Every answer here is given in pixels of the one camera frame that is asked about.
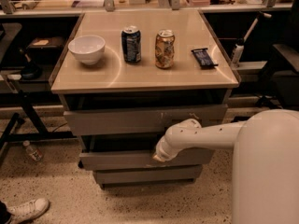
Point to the grey bottom drawer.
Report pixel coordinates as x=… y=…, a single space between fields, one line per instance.
x=147 y=175

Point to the plastic water bottle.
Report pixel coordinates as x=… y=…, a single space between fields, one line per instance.
x=32 y=151

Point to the grey top drawer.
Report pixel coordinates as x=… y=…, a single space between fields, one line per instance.
x=140 y=120

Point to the gold soda can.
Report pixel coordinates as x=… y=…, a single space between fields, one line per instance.
x=164 y=49

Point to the dark blue soda can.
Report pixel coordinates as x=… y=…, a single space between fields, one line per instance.
x=131 y=44

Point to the dark blue snack bar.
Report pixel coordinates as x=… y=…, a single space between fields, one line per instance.
x=203 y=58

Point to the dark box with label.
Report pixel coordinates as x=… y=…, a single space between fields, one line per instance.
x=47 y=46

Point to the white bowl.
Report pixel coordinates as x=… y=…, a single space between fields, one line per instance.
x=87 y=49

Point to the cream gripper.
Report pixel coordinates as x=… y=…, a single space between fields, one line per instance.
x=161 y=152

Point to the grey drawer cabinet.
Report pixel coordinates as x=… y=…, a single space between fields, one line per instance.
x=112 y=83

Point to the white robot body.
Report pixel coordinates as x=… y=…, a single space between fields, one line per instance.
x=266 y=169

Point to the black joystick device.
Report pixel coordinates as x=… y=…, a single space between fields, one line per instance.
x=30 y=70

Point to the black office chair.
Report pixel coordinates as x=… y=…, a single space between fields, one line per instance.
x=278 y=81

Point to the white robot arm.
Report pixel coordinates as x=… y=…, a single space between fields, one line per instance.
x=189 y=134

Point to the black desk frame left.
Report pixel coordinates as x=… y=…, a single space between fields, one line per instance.
x=8 y=33

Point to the white sneaker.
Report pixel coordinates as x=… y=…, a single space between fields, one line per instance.
x=28 y=211

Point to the grey drawer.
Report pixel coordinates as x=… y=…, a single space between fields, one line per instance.
x=134 y=151
x=147 y=175
x=140 y=120

